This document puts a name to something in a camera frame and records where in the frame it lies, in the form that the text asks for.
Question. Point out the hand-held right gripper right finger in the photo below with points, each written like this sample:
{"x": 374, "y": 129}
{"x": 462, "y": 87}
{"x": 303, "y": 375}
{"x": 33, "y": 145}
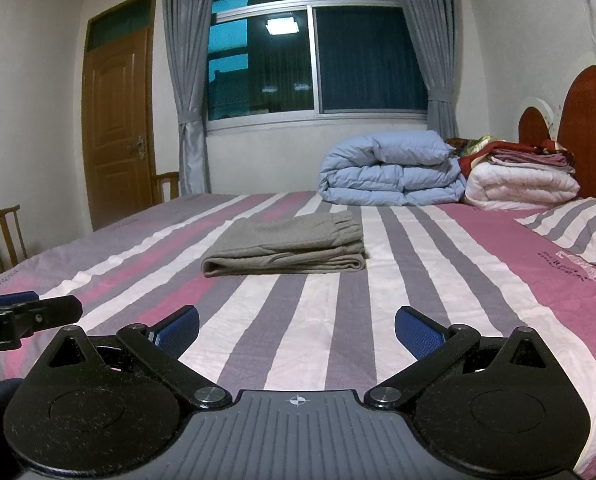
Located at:
{"x": 418, "y": 332}

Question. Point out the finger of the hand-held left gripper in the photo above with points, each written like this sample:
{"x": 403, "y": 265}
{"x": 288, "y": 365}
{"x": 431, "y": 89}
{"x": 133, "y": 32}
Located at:
{"x": 13, "y": 299}
{"x": 53, "y": 312}

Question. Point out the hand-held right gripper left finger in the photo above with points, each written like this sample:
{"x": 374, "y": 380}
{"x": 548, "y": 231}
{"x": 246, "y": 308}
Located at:
{"x": 178, "y": 332}

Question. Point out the grey pants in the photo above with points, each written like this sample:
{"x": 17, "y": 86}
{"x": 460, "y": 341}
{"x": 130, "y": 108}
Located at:
{"x": 288, "y": 245}

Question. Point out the wooden chair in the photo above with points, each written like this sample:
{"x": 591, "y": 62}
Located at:
{"x": 5, "y": 235}
{"x": 168, "y": 185}

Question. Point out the pink striped bed sheet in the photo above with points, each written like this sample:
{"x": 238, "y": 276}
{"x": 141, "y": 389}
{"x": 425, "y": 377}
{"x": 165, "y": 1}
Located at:
{"x": 328, "y": 320}

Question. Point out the blue folded duvet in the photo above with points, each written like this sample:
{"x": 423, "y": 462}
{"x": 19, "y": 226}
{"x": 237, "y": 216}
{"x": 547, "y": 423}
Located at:
{"x": 388, "y": 170}

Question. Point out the white folded quilt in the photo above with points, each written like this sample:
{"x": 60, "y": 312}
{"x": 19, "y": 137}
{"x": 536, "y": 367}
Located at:
{"x": 518, "y": 185}

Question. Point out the striped pillow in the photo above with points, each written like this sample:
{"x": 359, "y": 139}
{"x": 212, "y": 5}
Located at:
{"x": 583, "y": 232}

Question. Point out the floral folded blanket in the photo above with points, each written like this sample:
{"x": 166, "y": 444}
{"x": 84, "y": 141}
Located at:
{"x": 473, "y": 145}

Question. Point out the brown wooden door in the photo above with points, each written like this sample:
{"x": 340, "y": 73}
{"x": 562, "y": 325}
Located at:
{"x": 118, "y": 125}

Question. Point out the brown wooden headboard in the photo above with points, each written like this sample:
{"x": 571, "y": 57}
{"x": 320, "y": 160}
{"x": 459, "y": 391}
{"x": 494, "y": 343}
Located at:
{"x": 593, "y": 130}

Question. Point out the sliding glass window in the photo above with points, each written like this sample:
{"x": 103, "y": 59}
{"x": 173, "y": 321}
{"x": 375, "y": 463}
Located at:
{"x": 358, "y": 60}

